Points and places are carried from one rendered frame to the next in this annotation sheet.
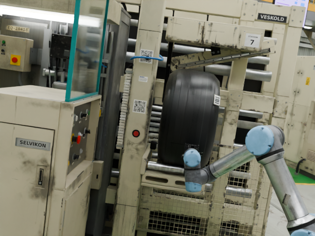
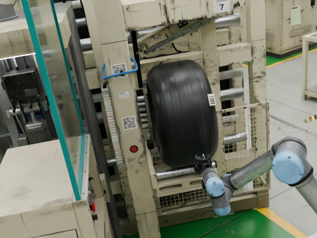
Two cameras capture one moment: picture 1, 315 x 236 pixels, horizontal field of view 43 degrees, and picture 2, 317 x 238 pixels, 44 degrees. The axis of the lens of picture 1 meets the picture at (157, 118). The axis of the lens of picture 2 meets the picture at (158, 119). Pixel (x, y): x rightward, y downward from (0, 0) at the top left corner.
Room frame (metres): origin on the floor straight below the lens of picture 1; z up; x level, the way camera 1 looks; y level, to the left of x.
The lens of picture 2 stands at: (0.39, 0.20, 2.10)
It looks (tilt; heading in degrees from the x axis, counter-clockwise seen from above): 25 degrees down; 353
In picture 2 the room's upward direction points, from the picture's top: 9 degrees counter-clockwise
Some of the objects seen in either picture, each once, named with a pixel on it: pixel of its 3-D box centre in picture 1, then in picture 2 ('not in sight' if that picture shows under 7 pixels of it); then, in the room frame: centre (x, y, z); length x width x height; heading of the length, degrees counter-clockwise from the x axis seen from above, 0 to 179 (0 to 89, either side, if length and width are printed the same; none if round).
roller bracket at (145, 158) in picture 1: (146, 158); (150, 163); (2.38, 0.03, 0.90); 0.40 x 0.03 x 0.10; 177
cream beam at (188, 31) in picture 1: (213, 35); (175, 6); (2.66, -0.29, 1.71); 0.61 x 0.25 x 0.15; 87
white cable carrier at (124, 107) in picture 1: (125, 108); (113, 128); (2.34, 0.19, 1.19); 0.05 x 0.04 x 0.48; 177
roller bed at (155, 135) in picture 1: (148, 125); (133, 115); (2.76, 0.05, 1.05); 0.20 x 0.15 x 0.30; 87
